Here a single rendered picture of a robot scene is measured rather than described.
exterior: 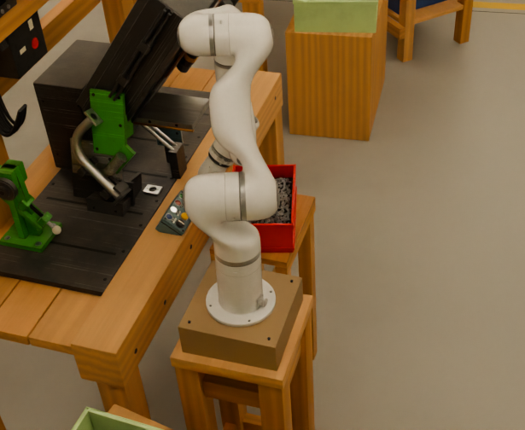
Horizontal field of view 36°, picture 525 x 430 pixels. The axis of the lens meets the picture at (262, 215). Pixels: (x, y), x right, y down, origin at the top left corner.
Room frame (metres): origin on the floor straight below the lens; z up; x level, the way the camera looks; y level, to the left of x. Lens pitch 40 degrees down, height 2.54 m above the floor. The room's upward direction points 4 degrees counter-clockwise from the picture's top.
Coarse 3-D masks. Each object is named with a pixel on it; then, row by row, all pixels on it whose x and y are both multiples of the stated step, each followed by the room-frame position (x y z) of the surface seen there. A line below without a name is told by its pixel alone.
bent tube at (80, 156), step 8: (88, 112) 2.14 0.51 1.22; (88, 120) 2.12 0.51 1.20; (96, 120) 2.12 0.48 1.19; (80, 128) 2.13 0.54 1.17; (88, 128) 2.13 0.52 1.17; (80, 136) 2.13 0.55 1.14; (72, 144) 2.13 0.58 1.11; (80, 144) 2.13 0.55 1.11; (80, 152) 2.12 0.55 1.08; (80, 160) 2.11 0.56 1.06; (88, 160) 2.11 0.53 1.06; (88, 168) 2.09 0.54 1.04; (96, 168) 2.10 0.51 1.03; (96, 176) 2.07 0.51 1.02; (104, 176) 2.08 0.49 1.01; (104, 184) 2.06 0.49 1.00; (112, 184) 2.06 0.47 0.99; (112, 192) 2.04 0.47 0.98
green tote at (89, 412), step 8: (88, 408) 1.22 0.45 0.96; (80, 416) 1.20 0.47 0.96; (88, 416) 1.21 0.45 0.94; (96, 416) 1.20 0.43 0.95; (104, 416) 1.19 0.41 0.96; (112, 416) 1.19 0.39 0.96; (120, 416) 1.19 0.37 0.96; (80, 424) 1.18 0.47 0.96; (88, 424) 1.20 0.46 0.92; (96, 424) 1.21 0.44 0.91; (104, 424) 1.20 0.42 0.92; (112, 424) 1.19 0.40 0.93; (120, 424) 1.18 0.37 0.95; (128, 424) 1.17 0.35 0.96; (136, 424) 1.16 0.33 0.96; (144, 424) 1.16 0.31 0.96
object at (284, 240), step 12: (240, 168) 2.20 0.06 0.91; (276, 168) 2.19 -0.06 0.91; (288, 168) 2.19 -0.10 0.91; (276, 180) 2.17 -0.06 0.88; (288, 180) 2.16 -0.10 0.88; (288, 192) 2.10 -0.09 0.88; (288, 204) 2.04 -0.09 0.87; (276, 216) 1.98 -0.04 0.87; (288, 216) 1.98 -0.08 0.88; (264, 228) 1.89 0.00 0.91; (276, 228) 1.89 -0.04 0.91; (288, 228) 1.88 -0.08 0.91; (264, 240) 1.90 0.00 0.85; (276, 240) 1.89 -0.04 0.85; (288, 240) 1.89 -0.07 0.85; (264, 252) 1.90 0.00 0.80; (276, 252) 1.89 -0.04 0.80; (288, 252) 1.89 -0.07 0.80
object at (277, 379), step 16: (304, 304) 1.61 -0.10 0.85; (304, 320) 1.55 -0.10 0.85; (176, 352) 1.47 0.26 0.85; (288, 352) 1.44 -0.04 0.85; (192, 368) 1.43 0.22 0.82; (208, 368) 1.42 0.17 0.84; (224, 368) 1.40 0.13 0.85; (240, 368) 1.40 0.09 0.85; (256, 368) 1.39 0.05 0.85; (288, 368) 1.39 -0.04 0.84; (272, 384) 1.36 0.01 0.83
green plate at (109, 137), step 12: (96, 96) 2.17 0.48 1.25; (120, 96) 2.14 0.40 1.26; (96, 108) 2.16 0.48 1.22; (108, 108) 2.15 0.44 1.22; (120, 108) 2.13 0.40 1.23; (108, 120) 2.14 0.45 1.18; (120, 120) 2.12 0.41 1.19; (96, 132) 2.14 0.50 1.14; (108, 132) 2.13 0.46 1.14; (120, 132) 2.11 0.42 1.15; (132, 132) 2.18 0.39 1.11; (96, 144) 2.13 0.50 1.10; (108, 144) 2.12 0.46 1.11; (120, 144) 2.11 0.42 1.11
